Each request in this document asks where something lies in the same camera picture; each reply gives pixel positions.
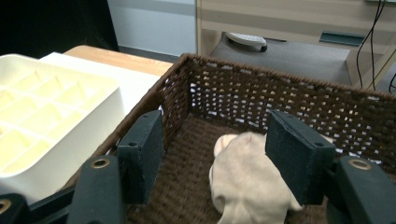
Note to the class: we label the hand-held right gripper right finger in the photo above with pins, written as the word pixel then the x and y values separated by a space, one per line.
pixel 295 155

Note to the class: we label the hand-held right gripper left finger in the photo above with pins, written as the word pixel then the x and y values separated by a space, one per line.
pixel 140 161

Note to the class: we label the beige sock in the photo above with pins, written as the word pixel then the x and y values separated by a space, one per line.
pixel 222 144
pixel 249 186

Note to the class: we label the brown wicker basket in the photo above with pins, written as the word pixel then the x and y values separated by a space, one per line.
pixel 249 99

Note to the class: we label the cream divided storage box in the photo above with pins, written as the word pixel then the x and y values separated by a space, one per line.
pixel 62 155

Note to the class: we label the flat grey device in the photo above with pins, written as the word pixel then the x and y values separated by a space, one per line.
pixel 246 39

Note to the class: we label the white cabinet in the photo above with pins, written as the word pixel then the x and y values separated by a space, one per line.
pixel 155 28

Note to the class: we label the wooden desk shelf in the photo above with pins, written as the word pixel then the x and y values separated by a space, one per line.
pixel 280 18

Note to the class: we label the black curtain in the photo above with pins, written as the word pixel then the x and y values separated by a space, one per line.
pixel 46 25

